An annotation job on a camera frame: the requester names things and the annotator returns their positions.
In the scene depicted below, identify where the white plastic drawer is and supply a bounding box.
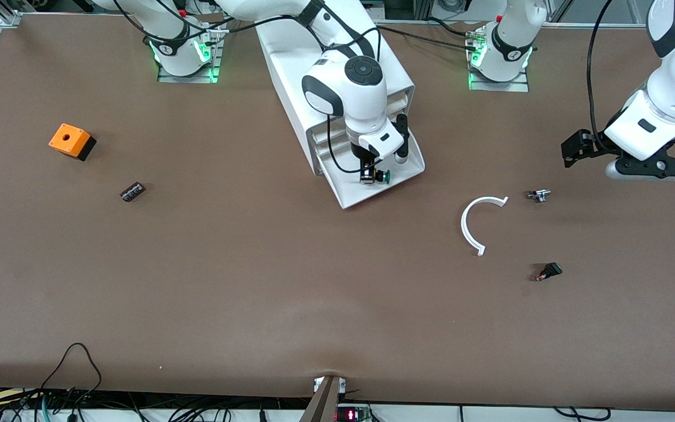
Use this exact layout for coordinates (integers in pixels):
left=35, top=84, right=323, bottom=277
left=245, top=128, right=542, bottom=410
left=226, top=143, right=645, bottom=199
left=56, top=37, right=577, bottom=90
left=314, top=105, right=410, bottom=154
left=318, top=124, right=426, bottom=210
left=312, top=94, right=411, bottom=143
left=316, top=117, right=407, bottom=165

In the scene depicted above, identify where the white drawer cabinet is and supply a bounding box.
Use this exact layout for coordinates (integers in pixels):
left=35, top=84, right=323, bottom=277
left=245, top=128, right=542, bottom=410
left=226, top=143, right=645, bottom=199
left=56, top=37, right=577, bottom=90
left=254, top=12, right=416, bottom=176

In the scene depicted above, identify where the white curved plastic clamp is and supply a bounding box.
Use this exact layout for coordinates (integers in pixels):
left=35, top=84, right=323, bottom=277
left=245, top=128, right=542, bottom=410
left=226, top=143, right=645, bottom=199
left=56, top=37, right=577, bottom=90
left=461, top=196, right=510, bottom=257

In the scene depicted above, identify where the device with red display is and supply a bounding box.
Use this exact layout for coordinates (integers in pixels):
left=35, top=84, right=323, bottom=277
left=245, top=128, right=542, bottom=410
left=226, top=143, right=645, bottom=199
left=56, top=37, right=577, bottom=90
left=336, top=403, right=371, bottom=422

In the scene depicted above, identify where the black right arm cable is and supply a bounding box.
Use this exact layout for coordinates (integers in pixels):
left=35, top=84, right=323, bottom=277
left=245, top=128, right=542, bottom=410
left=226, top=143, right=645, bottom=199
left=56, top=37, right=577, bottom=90
left=112, top=0, right=386, bottom=175

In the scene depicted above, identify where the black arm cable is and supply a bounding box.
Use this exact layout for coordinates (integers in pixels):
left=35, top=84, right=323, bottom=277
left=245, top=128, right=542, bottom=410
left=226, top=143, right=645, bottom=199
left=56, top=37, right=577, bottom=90
left=112, top=0, right=386, bottom=175
left=585, top=0, right=615, bottom=147

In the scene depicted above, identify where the black right camera bracket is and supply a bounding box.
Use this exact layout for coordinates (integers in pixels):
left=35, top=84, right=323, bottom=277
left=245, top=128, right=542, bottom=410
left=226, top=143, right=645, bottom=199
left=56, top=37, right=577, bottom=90
left=394, top=113, right=411, bottom=154

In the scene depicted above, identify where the black camera bracket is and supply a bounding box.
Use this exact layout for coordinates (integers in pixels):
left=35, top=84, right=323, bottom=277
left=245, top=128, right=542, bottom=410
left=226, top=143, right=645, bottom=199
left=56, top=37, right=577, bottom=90
left=394, top=113, right=411, bottom=154
left=616, top=132, right=675, bottom=178

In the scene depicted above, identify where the black left camera bracket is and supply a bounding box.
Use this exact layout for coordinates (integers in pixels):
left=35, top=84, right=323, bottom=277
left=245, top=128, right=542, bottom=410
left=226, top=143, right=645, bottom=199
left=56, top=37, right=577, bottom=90
left=616, top=132, right=675, bottom=178

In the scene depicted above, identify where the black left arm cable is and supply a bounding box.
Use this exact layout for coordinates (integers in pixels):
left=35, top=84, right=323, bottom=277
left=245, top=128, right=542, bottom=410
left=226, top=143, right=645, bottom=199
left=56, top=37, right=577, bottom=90
left=585, top=0, right=615, bottom=147

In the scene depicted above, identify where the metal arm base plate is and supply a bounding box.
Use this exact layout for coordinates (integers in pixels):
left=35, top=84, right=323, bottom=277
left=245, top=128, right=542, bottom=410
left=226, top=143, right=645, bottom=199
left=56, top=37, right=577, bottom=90
left=468, top=67, right=530, bottom=93
left=158, top=23, right=221, bottom=84

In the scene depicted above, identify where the black base power cable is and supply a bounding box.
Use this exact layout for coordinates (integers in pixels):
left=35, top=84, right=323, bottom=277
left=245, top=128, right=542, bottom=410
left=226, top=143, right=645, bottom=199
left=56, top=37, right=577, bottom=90
left=374, top=16, right=482, bottom=52

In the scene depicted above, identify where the brown mounting post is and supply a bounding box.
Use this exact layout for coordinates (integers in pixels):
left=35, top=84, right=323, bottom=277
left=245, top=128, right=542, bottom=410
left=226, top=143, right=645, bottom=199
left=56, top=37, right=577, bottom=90
left=299, top=375, right=347, bottom=422

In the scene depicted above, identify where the thin black cable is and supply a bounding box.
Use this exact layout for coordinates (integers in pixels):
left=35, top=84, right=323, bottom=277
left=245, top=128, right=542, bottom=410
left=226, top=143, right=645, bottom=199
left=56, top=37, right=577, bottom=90
left=553, top=406, right=615, bottom=422

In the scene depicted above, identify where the orange button enclosure box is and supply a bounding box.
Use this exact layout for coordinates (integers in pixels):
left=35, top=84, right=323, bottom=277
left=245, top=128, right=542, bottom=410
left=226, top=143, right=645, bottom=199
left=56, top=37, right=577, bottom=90
left=49, top=123, right=97, bottom=162

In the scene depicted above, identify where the black looped cable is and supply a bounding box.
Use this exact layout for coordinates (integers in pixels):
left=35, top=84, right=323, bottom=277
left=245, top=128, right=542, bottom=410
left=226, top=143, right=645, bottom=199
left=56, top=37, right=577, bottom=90
left=37, top=342, right=104, bottom=411

